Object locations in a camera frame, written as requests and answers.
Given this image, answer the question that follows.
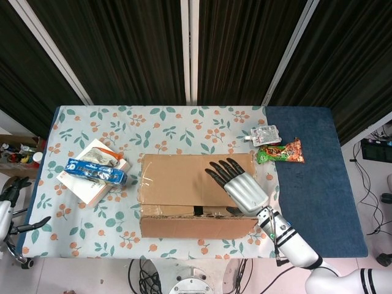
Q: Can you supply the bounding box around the white frame post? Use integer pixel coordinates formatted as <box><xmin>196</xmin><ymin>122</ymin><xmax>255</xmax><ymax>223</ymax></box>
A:
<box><xmin>8</xmin><ymin>0</ymin><xmax>94</xmax><ymax>106</ymax></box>
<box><xmin>179</xmin><ymin>0</ymin><xmax>200</xmax><ymax>106</ymax></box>
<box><xmin>340</xmin><ymin>110</ymin><xmax>392</xmax><ymax>151</ymax></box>
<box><xmin>261</xmin><ymin>0</ymin><xmax>321</xmax><ymax>107</ymax></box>

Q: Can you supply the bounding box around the black cable bundle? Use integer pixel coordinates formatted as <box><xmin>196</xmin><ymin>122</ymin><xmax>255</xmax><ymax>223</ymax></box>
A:
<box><xmin>127</xmin><ymin>258</ymin><xmax>162</xmax><ymax>294</ymax></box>
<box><xmin>233</xmin><ymin>258</ymin><xmax>254</xmax><ymax>294</ymax></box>

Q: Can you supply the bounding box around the white orange snack bag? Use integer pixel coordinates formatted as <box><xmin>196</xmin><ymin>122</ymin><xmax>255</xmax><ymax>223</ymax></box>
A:
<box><xmin>80</xmin><ymin>147</ymin><xmax>124</xmax><ymax>168</ymax></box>

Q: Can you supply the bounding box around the floral leaf fruit tablecloth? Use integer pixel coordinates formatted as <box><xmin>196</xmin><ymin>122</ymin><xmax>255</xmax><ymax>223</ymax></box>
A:
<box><xmin>21</xmin><ymin>105</ymin><xmax>293</xmax><ymax>260</ymax></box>

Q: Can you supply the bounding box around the green orange snack bag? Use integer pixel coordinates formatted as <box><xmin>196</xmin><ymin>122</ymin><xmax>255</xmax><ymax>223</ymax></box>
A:
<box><xmin>256</xmin><ymin>137</ymin><xmax>306</xmax><ymax>165</ymax></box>

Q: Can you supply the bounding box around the dark pleated curtain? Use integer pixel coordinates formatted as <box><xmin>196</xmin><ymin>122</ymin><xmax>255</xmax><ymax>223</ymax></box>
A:
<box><xmin>0</xmin><ymin>0</ymin><xmax>84</xmax><ymax>139</ymax></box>
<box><xmin>197</xmin><ymin>0</ymin><xmax>309</xmax><ymax>107</ymax></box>
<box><xmin>26</xmin><ymin>0</ymin><xmax>187</xmax><ymax>106</ymax></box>
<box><xmin>268</xmin><ymin>0</ymin><xmax>392</xmax><ymax>145</ymax></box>

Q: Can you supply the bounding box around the silver spout pouch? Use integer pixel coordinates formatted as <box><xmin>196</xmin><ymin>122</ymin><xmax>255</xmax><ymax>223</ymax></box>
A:
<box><xmin>244</xmin><ymin>124</ymin><xmax>282</xmax><ymax>148</ymax></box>

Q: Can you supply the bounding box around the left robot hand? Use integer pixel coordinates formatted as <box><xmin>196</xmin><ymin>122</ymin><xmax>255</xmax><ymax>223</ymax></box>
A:
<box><xmin>0</xmin><ymin>176</ymin><xmax>52</xmax><ymax>243</ymax></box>

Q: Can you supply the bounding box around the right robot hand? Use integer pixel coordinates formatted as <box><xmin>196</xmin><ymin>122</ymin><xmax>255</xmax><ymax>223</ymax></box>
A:
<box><xmin>204</xmin><ymin>157</ymin><xmax>270</xmax><ymax>214</ymax></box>

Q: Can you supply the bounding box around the blue cookie pack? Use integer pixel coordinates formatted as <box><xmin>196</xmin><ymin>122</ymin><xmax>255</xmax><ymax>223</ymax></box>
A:
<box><xmin>63</xmin><ymin>158</ymin><xmax>129</xmax><ymax>186</ymax></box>

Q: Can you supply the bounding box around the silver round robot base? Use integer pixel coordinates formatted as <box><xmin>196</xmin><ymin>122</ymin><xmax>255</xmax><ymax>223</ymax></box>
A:
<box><xmin>168</xmin><ymin>266</ymin><xmax>216</xmax><ymax>294</ymax></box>

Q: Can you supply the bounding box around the blue felt table mat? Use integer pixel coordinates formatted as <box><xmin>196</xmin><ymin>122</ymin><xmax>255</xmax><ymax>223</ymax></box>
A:
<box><xmin>263</xmin><ymin>106</ymin><xmax>369</xmax><ymax>258</ymax></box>

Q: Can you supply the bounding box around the black electronic device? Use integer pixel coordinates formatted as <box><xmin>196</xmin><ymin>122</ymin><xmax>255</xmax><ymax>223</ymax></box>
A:
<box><xmin>360</xmin><ymin>137</ymin><xmax>392</xmax><ymax>164</ymax></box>

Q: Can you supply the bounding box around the thin black floor cable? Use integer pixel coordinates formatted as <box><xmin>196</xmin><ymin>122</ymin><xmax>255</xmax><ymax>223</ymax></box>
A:
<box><xmin>349</xmin><ymin>142</ymin><xmax>392</xmax><ymax>236</ymax></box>

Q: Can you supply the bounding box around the brown cardboard box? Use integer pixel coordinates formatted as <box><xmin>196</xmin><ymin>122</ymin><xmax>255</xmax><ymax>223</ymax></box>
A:
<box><xmin>138</xmin><ymin>153</ymin><xmax>260</xmax><ymax>239</ymax></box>

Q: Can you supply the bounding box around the white paperback book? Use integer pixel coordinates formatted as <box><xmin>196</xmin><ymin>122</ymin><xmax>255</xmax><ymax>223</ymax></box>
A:
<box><xmin>56</xmin><ymin>138</ymin><xmax>131</xmax><ymax>209</ymax></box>

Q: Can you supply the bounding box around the cardboard box of clutter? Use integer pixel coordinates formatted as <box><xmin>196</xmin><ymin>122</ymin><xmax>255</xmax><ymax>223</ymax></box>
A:
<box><xmin>0</xmin><ymin>134</ymin><xmax>47</xmax><ymax>178</ymax></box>

